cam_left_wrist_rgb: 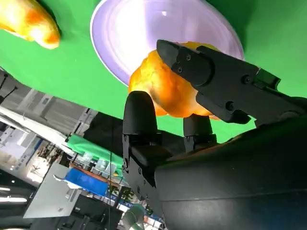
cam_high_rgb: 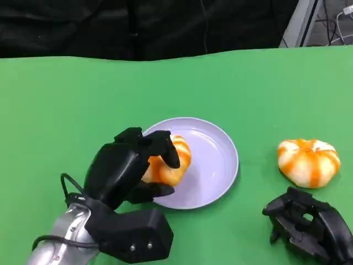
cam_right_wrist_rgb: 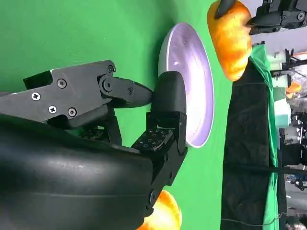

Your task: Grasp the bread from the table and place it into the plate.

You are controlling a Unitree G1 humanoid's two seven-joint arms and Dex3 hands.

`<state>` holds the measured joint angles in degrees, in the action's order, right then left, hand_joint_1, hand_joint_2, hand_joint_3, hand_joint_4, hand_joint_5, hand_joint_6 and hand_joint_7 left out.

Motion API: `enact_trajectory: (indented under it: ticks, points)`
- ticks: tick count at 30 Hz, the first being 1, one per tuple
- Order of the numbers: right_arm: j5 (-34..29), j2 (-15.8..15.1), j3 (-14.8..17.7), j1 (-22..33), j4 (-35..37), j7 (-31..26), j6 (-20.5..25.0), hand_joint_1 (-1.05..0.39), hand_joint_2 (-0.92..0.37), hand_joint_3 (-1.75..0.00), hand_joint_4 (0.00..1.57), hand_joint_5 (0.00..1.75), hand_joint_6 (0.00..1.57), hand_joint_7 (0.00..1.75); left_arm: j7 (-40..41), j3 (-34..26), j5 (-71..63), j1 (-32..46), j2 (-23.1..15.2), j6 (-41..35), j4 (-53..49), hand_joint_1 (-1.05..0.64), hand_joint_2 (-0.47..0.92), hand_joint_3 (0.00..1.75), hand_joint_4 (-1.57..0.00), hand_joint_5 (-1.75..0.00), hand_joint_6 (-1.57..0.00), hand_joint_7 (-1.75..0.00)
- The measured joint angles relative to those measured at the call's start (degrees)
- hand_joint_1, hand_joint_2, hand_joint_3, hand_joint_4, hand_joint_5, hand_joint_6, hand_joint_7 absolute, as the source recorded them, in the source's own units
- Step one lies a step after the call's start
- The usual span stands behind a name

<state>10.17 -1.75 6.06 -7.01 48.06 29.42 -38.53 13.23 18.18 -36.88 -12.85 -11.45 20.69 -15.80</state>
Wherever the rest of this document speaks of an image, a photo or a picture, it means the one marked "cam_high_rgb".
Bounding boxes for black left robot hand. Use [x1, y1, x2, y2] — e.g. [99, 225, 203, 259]
[84, 126, 181, 211]

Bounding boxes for black floor cables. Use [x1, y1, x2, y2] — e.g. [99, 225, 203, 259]
[314, 16, 339, 46]

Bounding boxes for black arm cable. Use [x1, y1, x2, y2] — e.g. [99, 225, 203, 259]
[31, 234, 99, 251]
[60, 173, 87, 206]

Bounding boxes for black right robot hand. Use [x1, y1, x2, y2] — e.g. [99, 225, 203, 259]
[261, 187, 353, 265]

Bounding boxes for grey metal frame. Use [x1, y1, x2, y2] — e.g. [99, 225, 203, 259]
[278, 0, 323, 49]

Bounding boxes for lilac plate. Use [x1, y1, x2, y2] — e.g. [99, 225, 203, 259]
[142, 117, 239, 210]

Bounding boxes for black backdrop curtain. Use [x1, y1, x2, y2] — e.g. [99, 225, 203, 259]
[0, 0, 300, 61]

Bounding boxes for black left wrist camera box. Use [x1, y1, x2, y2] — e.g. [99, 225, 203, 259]
[84, 200, 174, 263]

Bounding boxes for white cable with plug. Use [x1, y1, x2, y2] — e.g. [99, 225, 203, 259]
[329, 7, 353, 46]

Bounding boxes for orange and white bread roll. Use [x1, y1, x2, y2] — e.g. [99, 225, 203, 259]
[277, 139, 341, 189]
[142, 134, 192, 186]

